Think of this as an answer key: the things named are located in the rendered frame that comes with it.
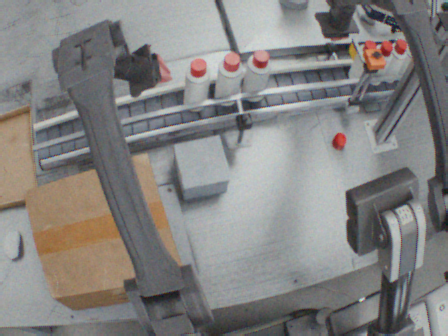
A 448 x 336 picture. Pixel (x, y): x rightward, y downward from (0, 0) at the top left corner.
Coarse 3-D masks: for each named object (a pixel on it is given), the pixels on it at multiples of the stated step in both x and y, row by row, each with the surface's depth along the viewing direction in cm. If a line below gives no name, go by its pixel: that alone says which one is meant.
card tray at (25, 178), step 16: (16, 112) 161; (0, 128) 161; (16, 128) 161; (0, 144) 159; (16, 144) 160; (32, 144) 160; (0, 160) 158; (16, 160) 158; (32, 160) 159; (0, 176) 157; (16, 176) 157; (32, 176) 157; (0, 192) 155; (16, 192) 156; (0, 208) 153
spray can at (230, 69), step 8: (232, 56) 142; (224, 64) 144; (232, 64) 142; (240, 64) 146; (224, 72) 145; (232, 72) 145; (240, 72) 146; (216, 80) 152; (224, 80) 148; (232, 80) 147; (240, 80) 151; (216, 88) 155; (224, 88) 152; (232, 88) 151; (216, 96) 159; (224, 104) 160; (232, 104) 160
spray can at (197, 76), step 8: (192, 64) 141; (200, 64) 141; (192, 72) 143; (200, 72) 142; (208, 72) 145; (192, 80) 145; (200, 80) 145; (208, 80) 147; (192, 88) 148; (200, 88) 148; (208, 88) 152; (192, 96) 152; (200, 96) 152
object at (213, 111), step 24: (288, 72) 165; (312, 72) 165; (336, 72) 166; (168, 96) 161; (288, 96) 163; (312, 96) 164; (336, 96) 164; (168, 120) 159; (192, 120) 160; (72, 144) 156
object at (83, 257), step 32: (32, 192) 127; (64, 192) 128; (96, 192) 128; (32, 224) 125; (64, 224) 126; (96, 224) 126; (160, 224) 127; (64, 256) 124; (96, 256) 124; (128, 256) 125; (64, 288) 121; (96, 288) 122
